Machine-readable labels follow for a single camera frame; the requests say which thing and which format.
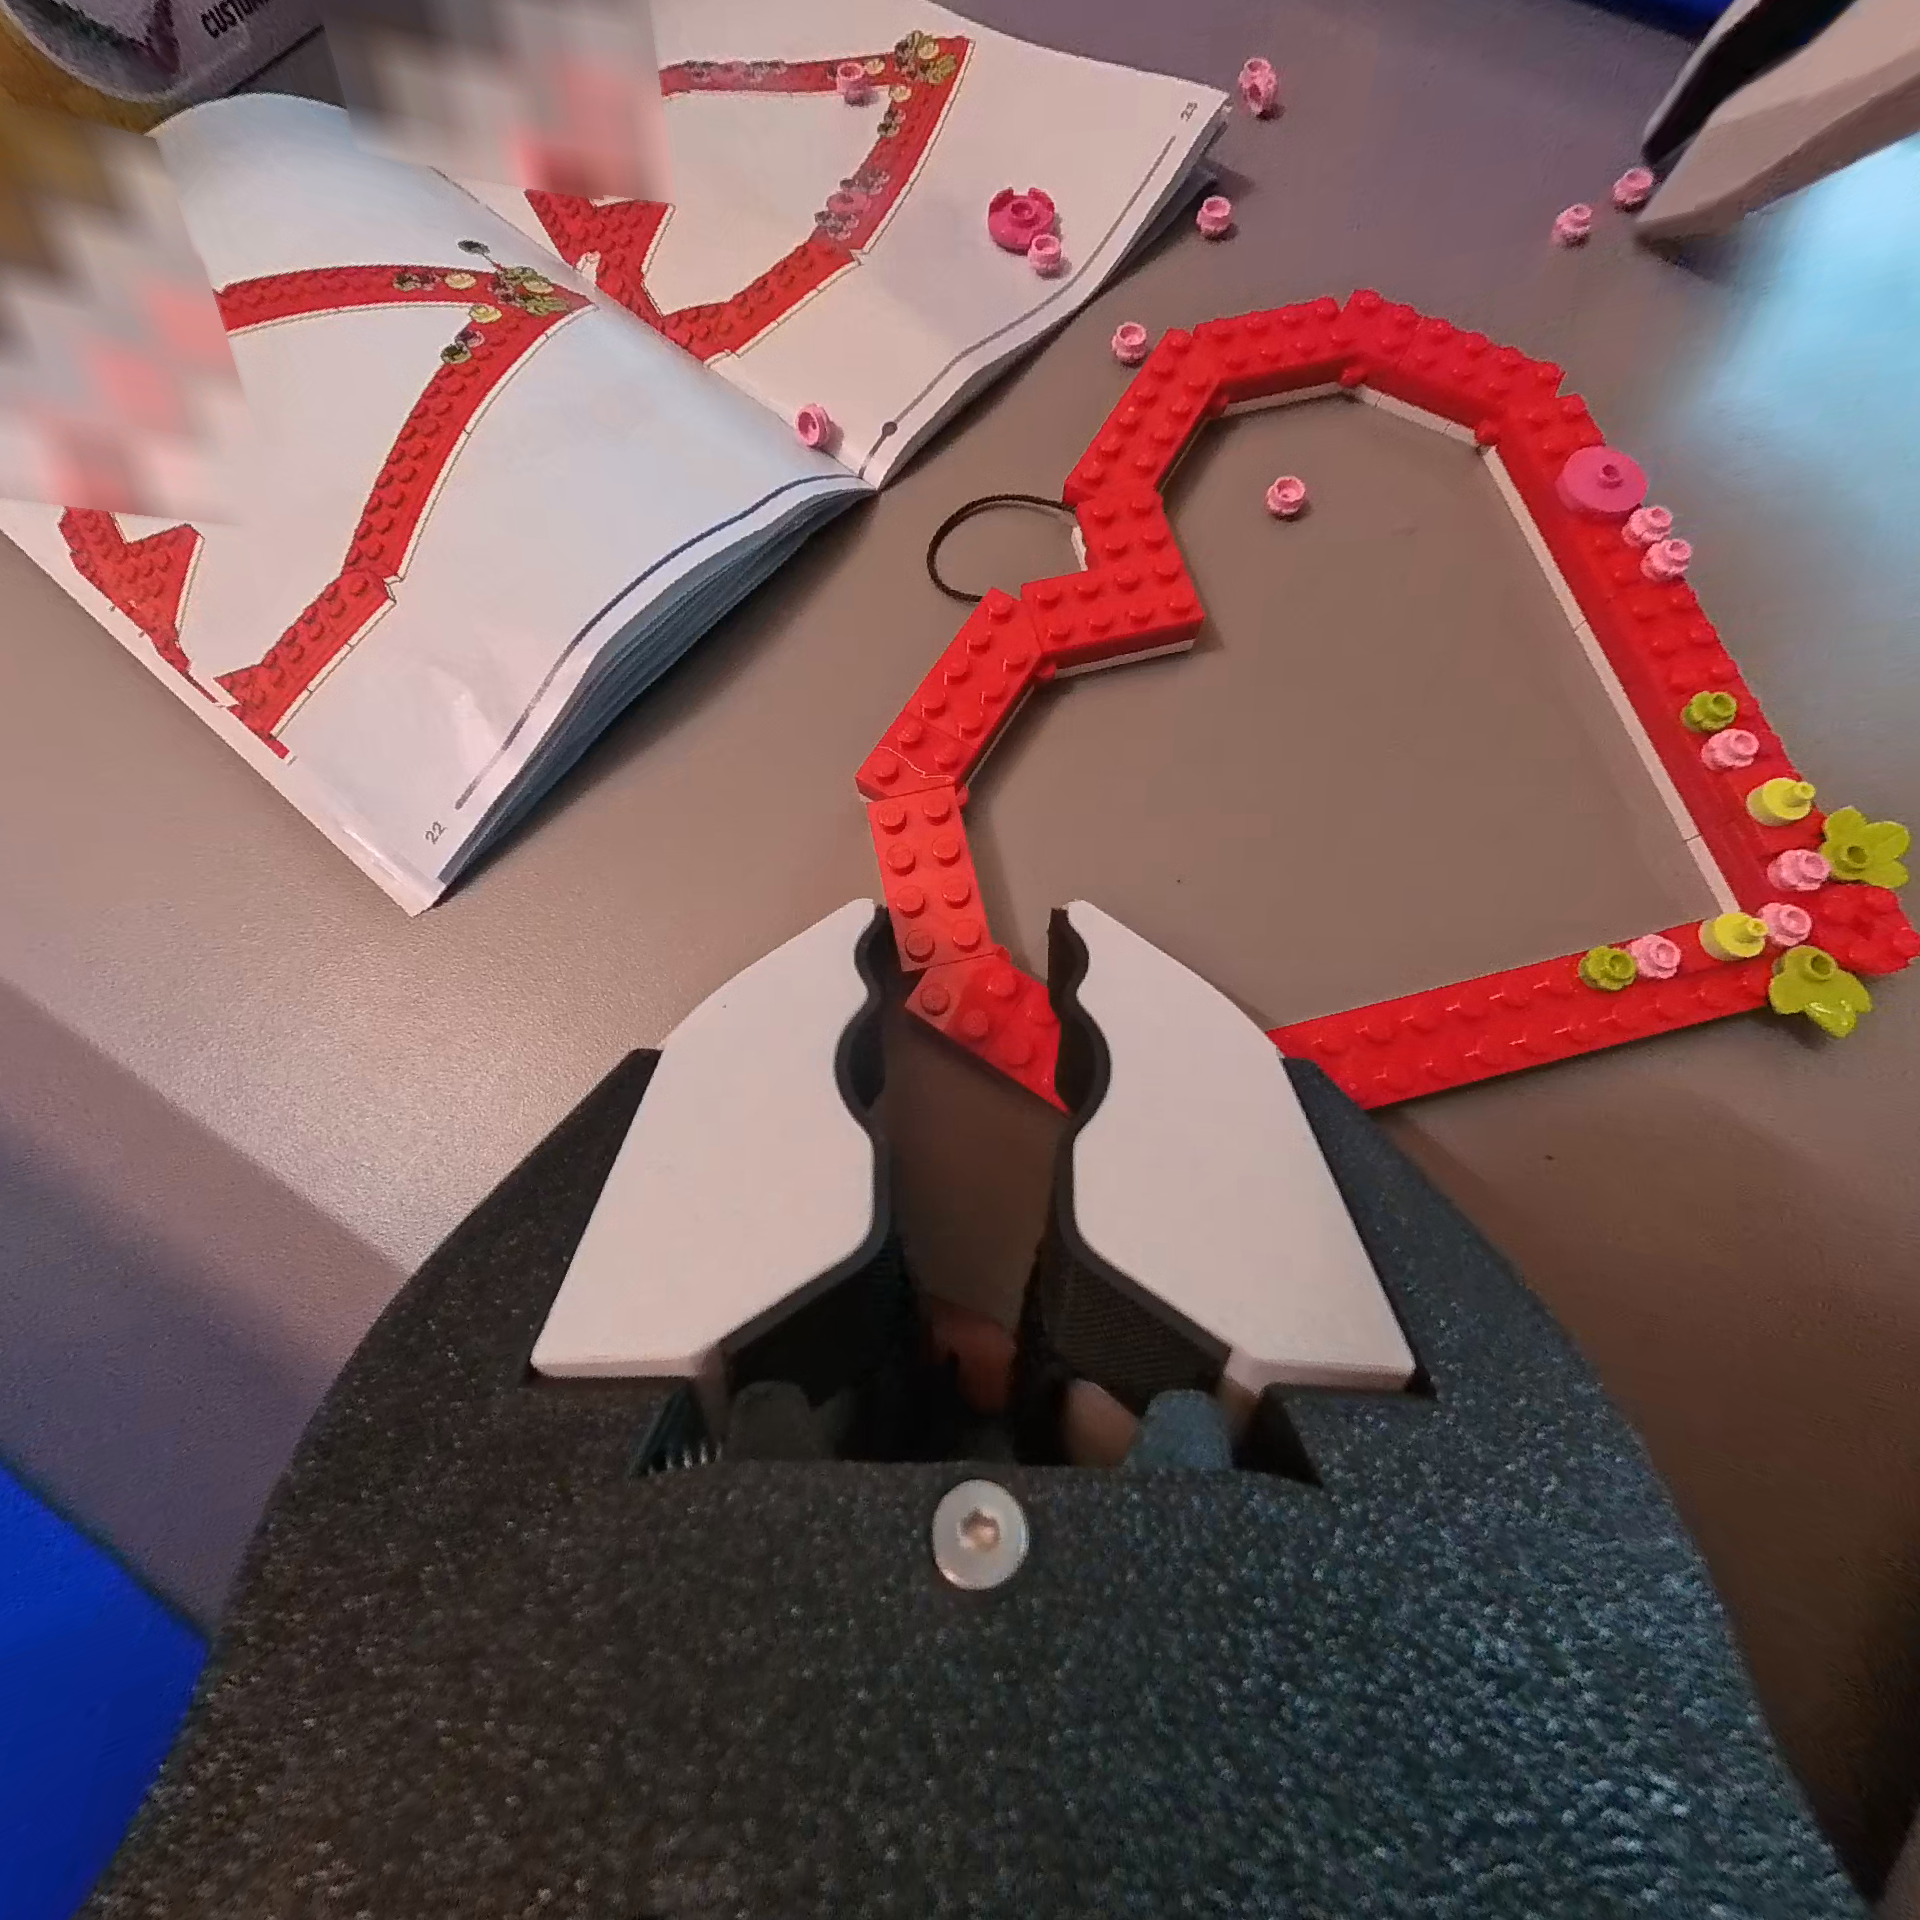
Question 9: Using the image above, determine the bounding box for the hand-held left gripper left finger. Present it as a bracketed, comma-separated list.
[533, 901, 905, 1384]

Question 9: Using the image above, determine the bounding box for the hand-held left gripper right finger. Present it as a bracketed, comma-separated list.
[1045, 901, 1415, 1396]

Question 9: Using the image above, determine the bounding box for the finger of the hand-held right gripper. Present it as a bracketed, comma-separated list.
[1639, 0, 1877, 160]
[1631, 29, 1920, 242]

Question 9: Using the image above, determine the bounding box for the red brick heart frame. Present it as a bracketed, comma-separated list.
[851, 288, 1920, 1112]

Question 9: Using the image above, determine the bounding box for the grey desk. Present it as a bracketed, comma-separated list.
[0, 0, 1920, 1920]

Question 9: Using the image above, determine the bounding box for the instruction booklet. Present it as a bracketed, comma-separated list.
[0, 0, 1234, 920]

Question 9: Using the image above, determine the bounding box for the blue plastic bin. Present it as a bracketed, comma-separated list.
[0, 1465, 215, 1920]

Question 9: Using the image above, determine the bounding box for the white product box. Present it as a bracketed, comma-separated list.
[47, 0, 314, 91]

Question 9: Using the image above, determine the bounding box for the yellow carton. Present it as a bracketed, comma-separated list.
[0, 13, 152, 135]

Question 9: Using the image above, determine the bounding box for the black cord loop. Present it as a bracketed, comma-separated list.
[924, 495, 1085, 604]

